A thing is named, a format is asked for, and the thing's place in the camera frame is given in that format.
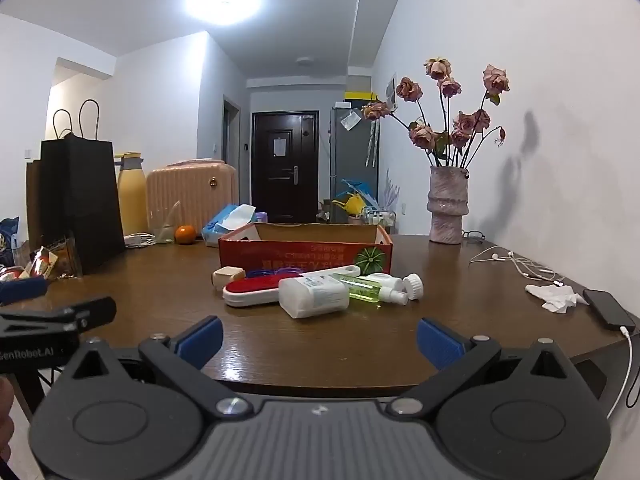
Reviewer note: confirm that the dark entrance door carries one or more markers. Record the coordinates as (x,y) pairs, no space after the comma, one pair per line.
(285,170)

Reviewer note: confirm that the grey refrigerator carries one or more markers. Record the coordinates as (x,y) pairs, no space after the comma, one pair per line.
(352,160)

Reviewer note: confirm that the round ceiling light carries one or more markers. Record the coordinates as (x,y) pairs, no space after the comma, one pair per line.
(223,1)

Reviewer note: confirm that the black paper bag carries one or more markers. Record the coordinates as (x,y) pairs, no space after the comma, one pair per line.
(82,200)

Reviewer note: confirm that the yellow watering can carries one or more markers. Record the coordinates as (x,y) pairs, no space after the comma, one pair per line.
(352,205)

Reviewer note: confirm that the yellow thermos bottle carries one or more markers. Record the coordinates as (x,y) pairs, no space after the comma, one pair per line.
(131,195)

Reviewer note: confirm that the blue ridged cap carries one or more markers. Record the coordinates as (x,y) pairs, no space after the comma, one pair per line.
(260,271)

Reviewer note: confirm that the red cardboard box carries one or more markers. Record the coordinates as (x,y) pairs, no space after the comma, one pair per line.
(300,255)

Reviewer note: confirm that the blue tissue pack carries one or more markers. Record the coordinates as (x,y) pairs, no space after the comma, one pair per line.
(227,222)

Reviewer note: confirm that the white earphones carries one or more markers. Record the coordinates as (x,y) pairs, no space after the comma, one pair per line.
(520,262)

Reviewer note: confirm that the pink suitcase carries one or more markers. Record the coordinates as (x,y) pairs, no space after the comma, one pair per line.
(195,195)

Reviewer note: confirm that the eyeglasses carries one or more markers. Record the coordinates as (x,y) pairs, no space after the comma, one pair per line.
(474,234)

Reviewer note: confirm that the dried pink roses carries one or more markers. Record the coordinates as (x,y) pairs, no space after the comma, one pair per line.
(450,125)

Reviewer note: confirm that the white wipes pack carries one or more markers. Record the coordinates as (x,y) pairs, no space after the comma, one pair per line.
(312,297)

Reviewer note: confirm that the blue bag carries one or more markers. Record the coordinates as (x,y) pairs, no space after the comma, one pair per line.
(9,240)

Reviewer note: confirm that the black phone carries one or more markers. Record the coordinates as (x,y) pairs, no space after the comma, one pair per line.
(607,309)

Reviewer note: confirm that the crumpled white tissue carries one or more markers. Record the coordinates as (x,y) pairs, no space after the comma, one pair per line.
(555,297)

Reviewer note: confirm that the yellow box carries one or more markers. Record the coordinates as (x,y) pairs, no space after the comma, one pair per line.
(360,95)

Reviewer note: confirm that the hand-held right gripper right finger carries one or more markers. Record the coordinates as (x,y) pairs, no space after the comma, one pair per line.
(440,342)

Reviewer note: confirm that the purple packet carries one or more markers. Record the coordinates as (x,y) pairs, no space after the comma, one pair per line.
(261,217)

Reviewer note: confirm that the pink ceramic vase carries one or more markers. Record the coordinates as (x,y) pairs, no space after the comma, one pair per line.
(447,205)

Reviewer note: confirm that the orange fruit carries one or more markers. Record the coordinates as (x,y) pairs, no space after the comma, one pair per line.
(185,235)

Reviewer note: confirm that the small beige box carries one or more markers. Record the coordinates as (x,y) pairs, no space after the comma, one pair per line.
(227,277)

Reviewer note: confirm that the snack packets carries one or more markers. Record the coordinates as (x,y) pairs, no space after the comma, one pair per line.
(52,260)

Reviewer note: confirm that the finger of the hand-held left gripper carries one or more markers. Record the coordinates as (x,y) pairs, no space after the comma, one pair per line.
(22,291)
(75,315)

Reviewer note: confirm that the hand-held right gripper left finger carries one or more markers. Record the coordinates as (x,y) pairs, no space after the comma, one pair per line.
(205,340)

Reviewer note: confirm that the white round lid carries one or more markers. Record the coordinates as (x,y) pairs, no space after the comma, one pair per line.
(414,286)

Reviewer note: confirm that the red and white lint brush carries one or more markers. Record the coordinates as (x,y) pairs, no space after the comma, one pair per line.
(250,291)

